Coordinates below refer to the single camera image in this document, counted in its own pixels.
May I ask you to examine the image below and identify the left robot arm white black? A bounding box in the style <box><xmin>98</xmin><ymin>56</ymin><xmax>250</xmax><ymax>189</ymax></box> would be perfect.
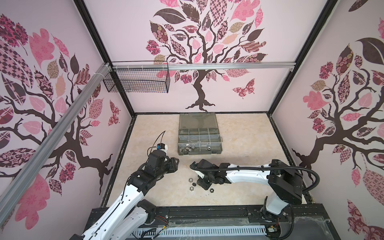
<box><xmin>71</xmin><ymin>150</ymin><xmax>180</xmax><ymax>240</ymax></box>

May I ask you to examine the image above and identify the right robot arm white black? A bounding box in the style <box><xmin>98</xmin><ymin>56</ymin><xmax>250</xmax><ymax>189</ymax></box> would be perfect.
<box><xmin>190</xmin><ymin>160</ymin><xmax>303</xmax><ymax>219</ymax></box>

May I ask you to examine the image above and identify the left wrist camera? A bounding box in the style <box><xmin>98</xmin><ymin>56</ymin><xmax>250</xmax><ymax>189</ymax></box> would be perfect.
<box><xmin>157</xmin><ymin>143</ymin><xmax>168</xmax><ymax>153</ymax></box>

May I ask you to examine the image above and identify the white slotted cable duct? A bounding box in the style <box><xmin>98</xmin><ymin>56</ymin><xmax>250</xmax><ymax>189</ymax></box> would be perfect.
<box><xmin>127</xmin><ymin>226</ymin><xmax>267</xmax><ymax>240</ymax></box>

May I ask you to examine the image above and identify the black wire mesh basket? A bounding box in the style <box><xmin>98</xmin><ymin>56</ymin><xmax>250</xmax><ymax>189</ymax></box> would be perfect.
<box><xmin>103</xmin><ymin>60</ymin><xmax>171</xmax><ymax>94</ymax></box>

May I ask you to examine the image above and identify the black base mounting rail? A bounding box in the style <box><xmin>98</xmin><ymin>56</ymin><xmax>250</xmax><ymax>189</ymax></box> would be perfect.
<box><xmin>86</xmin><ymin>203</ymin><xmax>331</xmax><ymax>226</ymax></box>

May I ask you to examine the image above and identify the aluminium rail back wall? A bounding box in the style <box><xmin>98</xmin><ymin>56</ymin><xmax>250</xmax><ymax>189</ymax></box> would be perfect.
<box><xmin>113</xmin><ymin>62</ymin><xmax>296</xmax><ymax>71</ymax></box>

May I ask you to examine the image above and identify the aluminium rail wall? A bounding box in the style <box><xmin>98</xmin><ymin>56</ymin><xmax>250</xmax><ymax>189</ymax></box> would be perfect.
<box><xmin>1</xmin><ymin>63</ymin><xmax>110</xmax><ymax>224</ymax></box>
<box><xmin>113</xmin><ymin>62</ymin><xmax>296</xmax><ymax>71</ymax></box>

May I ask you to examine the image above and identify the aluminium rail left wall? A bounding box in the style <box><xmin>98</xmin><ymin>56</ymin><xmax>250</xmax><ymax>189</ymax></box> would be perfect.
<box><xmin>1</xmin><ymin>63</ymin><xmax>110</xmax><ymax>224</ymax></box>

